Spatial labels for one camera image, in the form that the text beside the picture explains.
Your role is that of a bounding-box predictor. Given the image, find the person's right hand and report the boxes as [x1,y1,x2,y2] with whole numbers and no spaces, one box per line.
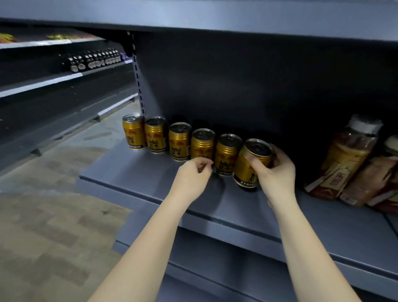
[246,144,296,209]

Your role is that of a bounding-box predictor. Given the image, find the person's left hand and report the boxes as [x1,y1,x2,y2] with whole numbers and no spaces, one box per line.
[169,156,215,206]

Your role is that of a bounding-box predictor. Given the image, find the dark grey metal shelf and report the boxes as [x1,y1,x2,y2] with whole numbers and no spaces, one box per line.
[0,0,398,302]

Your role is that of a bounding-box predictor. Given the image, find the amber drink bottle white cap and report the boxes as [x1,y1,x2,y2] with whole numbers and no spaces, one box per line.
[304,114,384,200]
[368,191,398,214]

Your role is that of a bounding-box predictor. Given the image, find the brown coffee bottle beige cap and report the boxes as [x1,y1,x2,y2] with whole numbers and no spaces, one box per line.
[338,134,398,208]

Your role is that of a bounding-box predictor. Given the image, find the person's left forearm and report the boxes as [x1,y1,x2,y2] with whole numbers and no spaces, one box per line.
[88,196,190,302]

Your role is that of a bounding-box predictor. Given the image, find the person's right forearm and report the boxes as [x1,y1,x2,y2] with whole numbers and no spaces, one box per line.
[267,192,361,302]

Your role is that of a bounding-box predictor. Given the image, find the row of dark glass bottles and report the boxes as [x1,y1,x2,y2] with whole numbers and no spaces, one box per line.
[68,49,121,74]

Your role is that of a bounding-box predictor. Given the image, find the black store shelving white strips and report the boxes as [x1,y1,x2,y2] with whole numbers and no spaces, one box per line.
[0,26,140,172]

